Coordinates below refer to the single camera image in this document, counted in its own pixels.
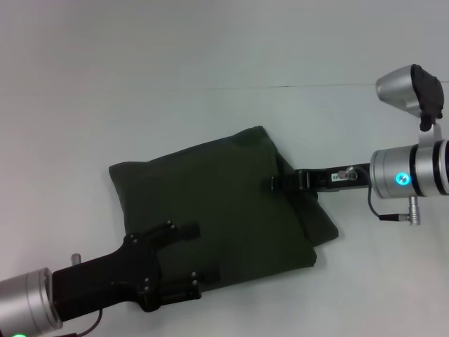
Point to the dark green shirt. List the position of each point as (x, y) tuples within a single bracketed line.
[(217, 200)]

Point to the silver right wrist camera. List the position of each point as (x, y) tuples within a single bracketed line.
[(410, 91)]

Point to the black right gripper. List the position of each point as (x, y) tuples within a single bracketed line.
[(326, 179)]

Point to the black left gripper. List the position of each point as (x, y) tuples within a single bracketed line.
[(112, 277)]

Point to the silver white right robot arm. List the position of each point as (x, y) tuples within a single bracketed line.
[(410, 172)]

